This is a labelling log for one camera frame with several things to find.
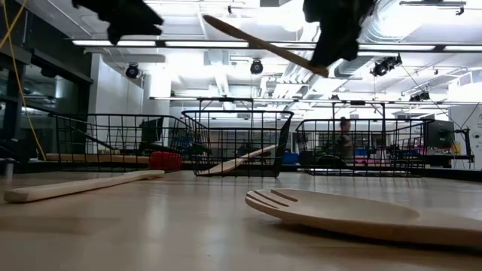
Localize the black wire basket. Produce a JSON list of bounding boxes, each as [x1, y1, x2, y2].
[[295, 118, 434, 177], [182, 109, 295, 178], [48, 114, 197, 173]]

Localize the red handled utensil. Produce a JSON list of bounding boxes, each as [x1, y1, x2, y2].
[[44, 151, 184, 171]]

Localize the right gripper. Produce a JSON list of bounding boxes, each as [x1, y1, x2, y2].
[[303, 0, 377, 69]]

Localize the yellow extension cable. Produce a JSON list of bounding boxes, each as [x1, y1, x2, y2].
[[0, 0, 48, 162]]

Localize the black office chair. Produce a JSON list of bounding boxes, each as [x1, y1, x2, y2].
[[315, 154, 349, 169]]

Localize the black overhead light bar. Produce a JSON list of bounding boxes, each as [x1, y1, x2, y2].
[[71, 38, 482, 53]]

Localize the person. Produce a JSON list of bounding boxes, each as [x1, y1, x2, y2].
[[337, 116, 355, 159]]

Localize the wooden slotted spatula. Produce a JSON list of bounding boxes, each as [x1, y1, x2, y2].
[[3, 169, 166, 204]]

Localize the wooden spork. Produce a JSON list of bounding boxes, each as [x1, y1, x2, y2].
[[244, 187, 482, 249]]

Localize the white cabinet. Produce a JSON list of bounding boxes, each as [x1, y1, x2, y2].
[[447, 104, 482, 170]]

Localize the black computer monitor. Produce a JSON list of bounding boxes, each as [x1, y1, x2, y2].
[[425, 119, 474, 159], [139, 118, 163, 145]]

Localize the black background rig frame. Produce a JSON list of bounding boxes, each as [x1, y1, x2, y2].
[[148, 96, 482, 125]]

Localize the small grey post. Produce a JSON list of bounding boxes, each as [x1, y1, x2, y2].
[[2, 157, 17, 181]]

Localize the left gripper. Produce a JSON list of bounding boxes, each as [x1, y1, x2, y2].
[[71, 0, 165, 47]]

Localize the black aluminium table frame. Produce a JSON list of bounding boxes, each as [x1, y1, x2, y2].
[[0, 157, 482, 182]]

